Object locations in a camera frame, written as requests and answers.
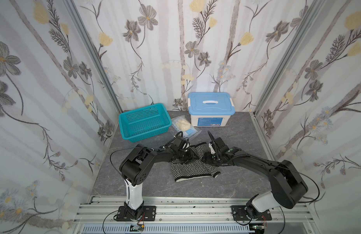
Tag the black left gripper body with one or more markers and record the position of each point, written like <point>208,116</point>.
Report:
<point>182,150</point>

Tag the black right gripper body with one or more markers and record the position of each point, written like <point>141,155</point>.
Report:
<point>217,151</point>

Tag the black white knitted scarf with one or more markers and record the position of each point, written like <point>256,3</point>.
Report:
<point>194,167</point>

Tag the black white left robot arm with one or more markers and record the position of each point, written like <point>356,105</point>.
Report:
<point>138,164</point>

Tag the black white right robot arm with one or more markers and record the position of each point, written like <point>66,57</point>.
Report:
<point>287,185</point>

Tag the teal plastic basket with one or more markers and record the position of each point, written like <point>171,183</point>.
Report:
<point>145,122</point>

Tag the clear bag with gloves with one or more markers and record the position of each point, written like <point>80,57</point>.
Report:
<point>181,124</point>

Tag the white box blue lid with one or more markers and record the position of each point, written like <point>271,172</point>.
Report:
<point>210,109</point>

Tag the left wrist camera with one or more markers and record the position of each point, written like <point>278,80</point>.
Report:
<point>180,141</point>

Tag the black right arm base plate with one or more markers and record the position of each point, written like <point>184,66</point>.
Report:
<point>244,213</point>

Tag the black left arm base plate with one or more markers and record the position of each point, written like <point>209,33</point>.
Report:
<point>148,213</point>

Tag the aluminium corner post right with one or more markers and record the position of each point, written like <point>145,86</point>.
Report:
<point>288,55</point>

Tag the aluminium corner post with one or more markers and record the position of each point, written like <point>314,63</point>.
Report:
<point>93,53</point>
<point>288,55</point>

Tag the aluminium corner post left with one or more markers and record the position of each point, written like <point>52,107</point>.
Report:
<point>93,53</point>

